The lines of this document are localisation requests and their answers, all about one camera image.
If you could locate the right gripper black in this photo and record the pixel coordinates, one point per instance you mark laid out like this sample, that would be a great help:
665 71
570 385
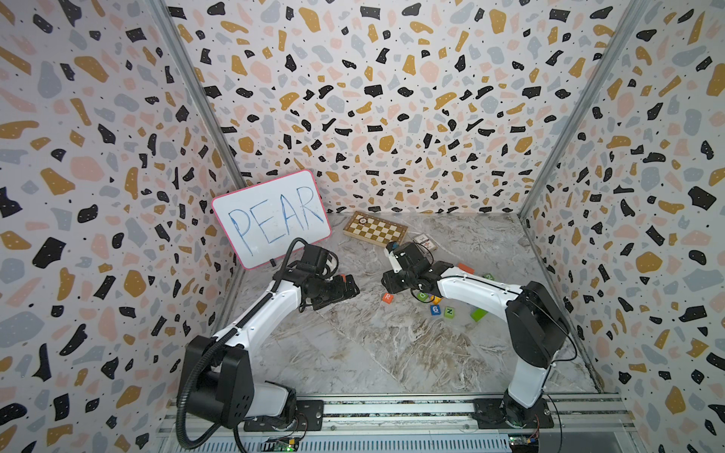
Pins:
389 282

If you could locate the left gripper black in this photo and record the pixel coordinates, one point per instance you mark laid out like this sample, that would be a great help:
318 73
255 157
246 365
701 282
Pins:
340 292

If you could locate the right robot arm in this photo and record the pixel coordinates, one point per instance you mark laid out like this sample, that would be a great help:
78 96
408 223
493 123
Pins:
537 327

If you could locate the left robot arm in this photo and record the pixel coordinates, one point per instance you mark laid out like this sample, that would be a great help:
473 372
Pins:
217 388

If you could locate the playing card box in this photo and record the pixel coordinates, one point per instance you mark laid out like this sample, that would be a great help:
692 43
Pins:
424 239

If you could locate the long orange block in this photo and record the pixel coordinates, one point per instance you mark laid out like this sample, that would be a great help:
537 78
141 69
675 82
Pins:
466 269

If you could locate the wooden chess board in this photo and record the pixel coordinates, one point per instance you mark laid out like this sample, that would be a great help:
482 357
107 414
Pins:
375 230

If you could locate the long green block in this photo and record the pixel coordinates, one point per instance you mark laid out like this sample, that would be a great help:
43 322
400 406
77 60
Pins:
478 314

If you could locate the white board pink frame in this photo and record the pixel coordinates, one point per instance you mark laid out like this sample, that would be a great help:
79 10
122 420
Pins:
261 221

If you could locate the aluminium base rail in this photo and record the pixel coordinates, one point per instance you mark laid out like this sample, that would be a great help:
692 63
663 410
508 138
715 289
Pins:
440 423

